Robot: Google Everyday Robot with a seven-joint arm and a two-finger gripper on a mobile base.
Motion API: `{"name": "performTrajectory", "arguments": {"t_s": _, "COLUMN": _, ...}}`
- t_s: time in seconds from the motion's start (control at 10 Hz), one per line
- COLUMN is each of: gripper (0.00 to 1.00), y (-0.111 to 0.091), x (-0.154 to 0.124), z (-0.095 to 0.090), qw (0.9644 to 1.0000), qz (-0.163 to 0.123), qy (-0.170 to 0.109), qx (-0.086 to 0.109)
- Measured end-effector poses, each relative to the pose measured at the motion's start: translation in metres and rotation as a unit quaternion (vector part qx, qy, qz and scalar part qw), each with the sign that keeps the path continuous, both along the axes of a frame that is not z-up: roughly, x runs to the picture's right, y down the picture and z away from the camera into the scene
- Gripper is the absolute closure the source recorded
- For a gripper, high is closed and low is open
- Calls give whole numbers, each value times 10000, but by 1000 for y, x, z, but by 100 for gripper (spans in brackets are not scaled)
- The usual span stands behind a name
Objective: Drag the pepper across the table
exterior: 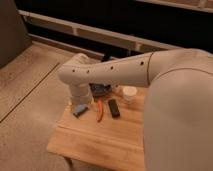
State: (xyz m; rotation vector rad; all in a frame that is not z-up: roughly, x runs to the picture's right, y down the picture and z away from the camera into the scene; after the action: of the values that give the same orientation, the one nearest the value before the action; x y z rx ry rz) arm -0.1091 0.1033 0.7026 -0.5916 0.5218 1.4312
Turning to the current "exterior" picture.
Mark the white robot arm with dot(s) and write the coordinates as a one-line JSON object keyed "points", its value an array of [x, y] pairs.
{"points": [[178, 107]]}

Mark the white window rail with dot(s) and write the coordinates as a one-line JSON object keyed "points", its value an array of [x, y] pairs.
{"points": [[91, 33]]}

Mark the black bowl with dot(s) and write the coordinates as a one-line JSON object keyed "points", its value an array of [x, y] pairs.
{"points": [[99, 89]]}

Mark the blue grey sponge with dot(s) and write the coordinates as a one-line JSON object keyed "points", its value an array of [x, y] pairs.
{"points": [[80, 109]]}

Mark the black rectangular block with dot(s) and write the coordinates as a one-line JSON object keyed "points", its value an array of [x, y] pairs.
{"points": [[114, 108]]}

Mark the clear plastic cup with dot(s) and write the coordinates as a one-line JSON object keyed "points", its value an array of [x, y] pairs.
{"points": [[129, 93]]}

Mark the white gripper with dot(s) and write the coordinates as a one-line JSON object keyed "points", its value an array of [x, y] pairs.
{"points": [[80, 94]]}

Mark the wooden table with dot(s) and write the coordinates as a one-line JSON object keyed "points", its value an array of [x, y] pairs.
{"points": [[113, 143]]}

